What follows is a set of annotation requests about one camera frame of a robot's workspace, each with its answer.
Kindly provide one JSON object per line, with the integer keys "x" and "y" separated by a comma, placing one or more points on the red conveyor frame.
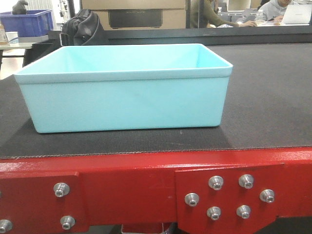
{"x": 137, "y": 189}

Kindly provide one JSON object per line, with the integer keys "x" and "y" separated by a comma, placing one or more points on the person in olive jacket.
{"x": 211, "y": 17}

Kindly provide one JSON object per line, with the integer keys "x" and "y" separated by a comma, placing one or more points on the cardboard box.
{"x": 139, "y": 14}

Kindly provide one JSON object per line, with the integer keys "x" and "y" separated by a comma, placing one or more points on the paper cup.
{"x": 13, "y": 37}

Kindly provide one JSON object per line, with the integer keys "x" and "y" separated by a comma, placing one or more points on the black object in crate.
{"x": 20, "y": 8}

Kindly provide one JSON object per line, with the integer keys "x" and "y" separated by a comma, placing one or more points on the light blue plastic bin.
{"x": 124, "y": 87}

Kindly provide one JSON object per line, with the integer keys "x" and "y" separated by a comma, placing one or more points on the silver bolt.
{"x": 67, "y": 222}
{"x": 246, "y": 181}
{"x": 61, "y": 189}
{"x": 243, "y": 211}
{"x": 5, "y": 226}
{"x": 191, "y": 199}
{"x": 267, "y": 196}
{"x": 216, "y": 182}
{"x": 214, "y": 213}

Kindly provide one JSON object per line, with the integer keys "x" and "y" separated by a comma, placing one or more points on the white laptop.
{"x": 297, "y": 14}

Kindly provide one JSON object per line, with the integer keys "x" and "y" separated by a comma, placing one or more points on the dark blue crate on table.
{"x": 35, "y": 23}

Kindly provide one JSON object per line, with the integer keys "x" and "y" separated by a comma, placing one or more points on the black backpack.
{"x": 83, "y": 29}

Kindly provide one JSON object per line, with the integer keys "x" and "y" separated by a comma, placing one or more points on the black conveyor belt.
{"x": 268, "y": 105}

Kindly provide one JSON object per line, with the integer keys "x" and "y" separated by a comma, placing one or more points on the person in grey hoodie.
{"x": 275, "y": 9}

